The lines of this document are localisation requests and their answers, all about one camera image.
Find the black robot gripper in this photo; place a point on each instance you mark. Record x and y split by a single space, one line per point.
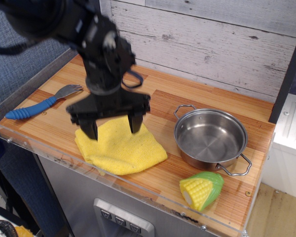
87 111

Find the yellow cloth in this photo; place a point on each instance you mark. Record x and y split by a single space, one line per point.
118 150

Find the stainless steel pot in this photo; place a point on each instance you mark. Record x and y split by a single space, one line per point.
211 140

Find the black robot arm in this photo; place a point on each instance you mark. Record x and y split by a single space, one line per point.
106 56

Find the silver button control panel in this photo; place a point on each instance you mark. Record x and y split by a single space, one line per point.
115 221

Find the toy corn cob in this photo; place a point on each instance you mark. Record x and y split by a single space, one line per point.
202 189

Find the clear acrylic table guard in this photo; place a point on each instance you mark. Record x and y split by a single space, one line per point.
158 186

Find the yellow and black object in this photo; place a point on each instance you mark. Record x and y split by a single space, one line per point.
8 230

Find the white cabinet at right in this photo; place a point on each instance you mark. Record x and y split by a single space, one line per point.
280 168

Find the blue handled metal spork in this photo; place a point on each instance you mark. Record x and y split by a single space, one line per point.
25 113

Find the grey metal side rail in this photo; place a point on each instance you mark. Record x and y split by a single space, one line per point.
35 82

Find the black right vertical post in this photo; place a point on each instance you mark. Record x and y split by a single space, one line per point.
284 23

